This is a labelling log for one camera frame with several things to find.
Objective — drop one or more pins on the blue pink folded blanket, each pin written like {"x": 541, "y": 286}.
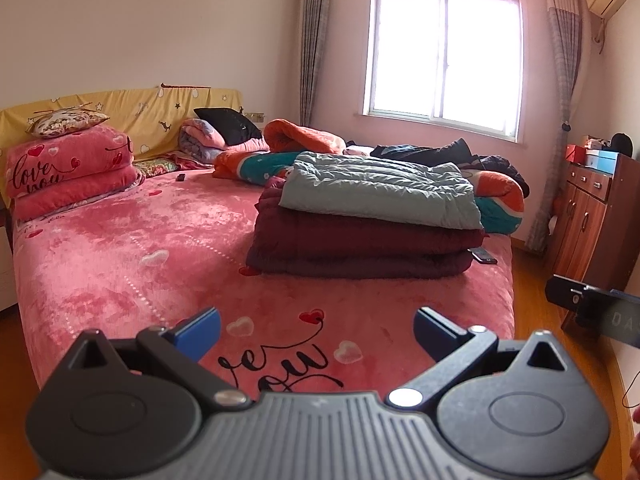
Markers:
{"x": 200, "y": 140}

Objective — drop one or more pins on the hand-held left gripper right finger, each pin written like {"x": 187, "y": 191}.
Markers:
{"x": 435, "y": 330}

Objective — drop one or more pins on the red box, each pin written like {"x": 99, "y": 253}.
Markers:
{"x": 577, "y": 155}

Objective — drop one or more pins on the light green padded jacket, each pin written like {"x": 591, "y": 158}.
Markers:
{"x": 375, "y": 185}

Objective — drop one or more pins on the dark clothes pile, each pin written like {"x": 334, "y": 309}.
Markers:
{"x": 430, "y": 152}

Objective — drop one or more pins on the window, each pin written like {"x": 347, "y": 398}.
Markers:
{"x": 440, "y": 55}

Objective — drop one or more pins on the black phone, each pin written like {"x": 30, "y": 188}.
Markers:
{"x": 482, "y": 255}

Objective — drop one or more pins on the white floral pillow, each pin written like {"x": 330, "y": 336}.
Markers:
{"x": 65, "y": 122}

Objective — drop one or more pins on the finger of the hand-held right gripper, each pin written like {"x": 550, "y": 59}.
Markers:
{"x": 562, "y": 294}

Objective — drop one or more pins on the pink love you pillow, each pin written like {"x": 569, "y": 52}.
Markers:
{"x": 75, "y": 160}

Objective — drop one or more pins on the maroon puffer jacket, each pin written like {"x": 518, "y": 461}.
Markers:
{"x": 350, "y": 245}

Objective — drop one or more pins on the green floral pillow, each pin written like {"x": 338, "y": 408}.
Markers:
{"x": 157, "y": 166}

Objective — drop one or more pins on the brown wooden cabinet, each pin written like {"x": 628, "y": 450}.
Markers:
{"x": 585, "y": 220}

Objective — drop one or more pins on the blue box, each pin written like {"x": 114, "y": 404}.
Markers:
{"x": 602, "y": 161}

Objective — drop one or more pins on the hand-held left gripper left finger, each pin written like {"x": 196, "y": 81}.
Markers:
{"x": 200, "y": 332}

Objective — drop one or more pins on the orange teal quilt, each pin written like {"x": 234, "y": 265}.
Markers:
{"x": 300, "y": 137}

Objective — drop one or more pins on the black cushion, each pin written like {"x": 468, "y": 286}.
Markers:
{"x": 230, "y": 125}

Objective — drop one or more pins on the yellow headboard cover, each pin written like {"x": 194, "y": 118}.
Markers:
{"x": 145, "y": 115}

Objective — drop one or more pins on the lower pink pillow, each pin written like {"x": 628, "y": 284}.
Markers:
{"x": 75, "y": 195}

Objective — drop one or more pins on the pink plush bed blanket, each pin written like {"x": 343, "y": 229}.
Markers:
{"x": 125, "y": 240}

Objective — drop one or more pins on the white nightstand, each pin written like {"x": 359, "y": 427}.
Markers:
{"x": 6, "y": 270}

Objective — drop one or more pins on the black round item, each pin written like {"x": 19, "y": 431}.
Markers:
{"x": 622, "y": 144}

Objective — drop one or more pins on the grey plaid curtain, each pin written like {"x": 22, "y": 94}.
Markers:
{"x": 562, "y": 110}
{"x": 314, "y": 50}

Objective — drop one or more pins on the wall switch panel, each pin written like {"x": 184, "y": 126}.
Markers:
{"x": 255, "y": 117}

